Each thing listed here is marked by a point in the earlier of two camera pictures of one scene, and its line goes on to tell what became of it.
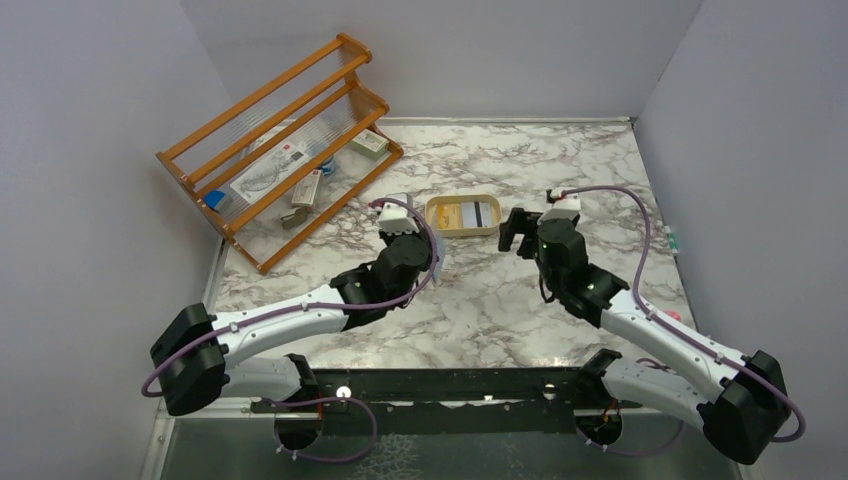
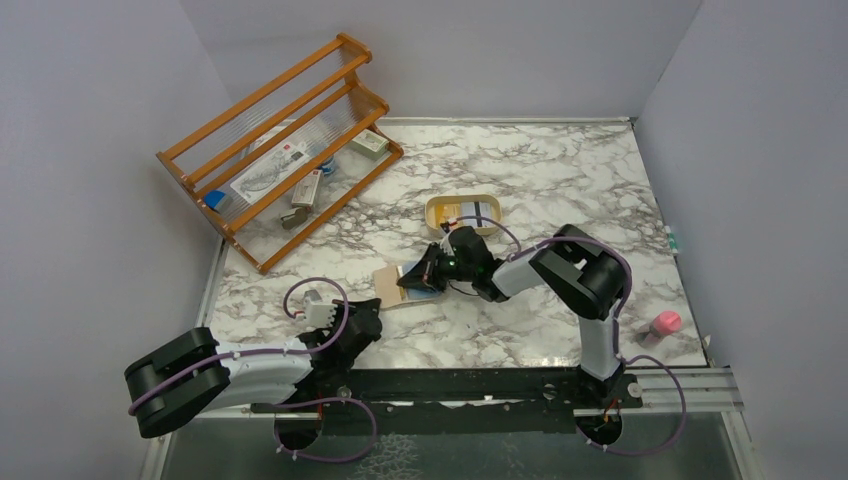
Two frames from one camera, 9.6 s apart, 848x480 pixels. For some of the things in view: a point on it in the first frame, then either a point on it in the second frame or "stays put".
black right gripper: x=522 y=222 -> x=424 y=274
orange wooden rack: x=278 y=162 stays put
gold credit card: x=448 y=216 stays put
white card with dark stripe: x=476 y=214 stays put
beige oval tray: x=464 y=215 stays put
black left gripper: x=389 y=239 -> x=353 y=308
